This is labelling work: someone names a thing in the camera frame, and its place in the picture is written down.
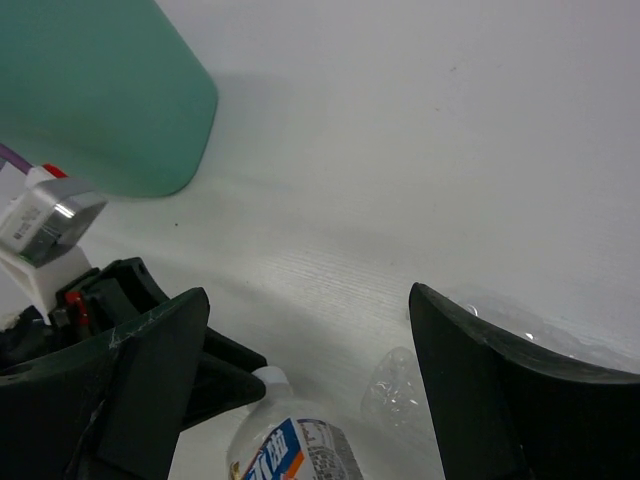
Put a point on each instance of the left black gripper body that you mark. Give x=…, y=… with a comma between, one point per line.
x=78, y=314

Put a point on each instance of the green plastic bin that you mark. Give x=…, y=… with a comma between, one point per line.
x=108, y=91

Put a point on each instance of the clear bottle blue-orange label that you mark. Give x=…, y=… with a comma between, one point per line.
x=287, y=437

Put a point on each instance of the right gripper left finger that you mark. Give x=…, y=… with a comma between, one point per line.
x=110, y=407

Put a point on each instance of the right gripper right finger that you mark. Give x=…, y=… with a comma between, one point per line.
x=503, y=407

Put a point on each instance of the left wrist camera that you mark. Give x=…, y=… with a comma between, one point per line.
x=40, y=231

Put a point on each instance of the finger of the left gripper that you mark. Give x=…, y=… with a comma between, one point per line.
x=127, y=290
x=224, y=379

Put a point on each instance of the clear crushed bottle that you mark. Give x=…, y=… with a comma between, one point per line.
x=395, y=397

